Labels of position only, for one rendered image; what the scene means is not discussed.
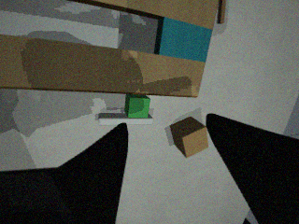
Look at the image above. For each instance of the brown wooden stick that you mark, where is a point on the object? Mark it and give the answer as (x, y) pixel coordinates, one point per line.
(222, 6)

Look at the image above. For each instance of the green block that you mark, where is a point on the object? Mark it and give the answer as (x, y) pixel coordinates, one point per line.
(137, 106)

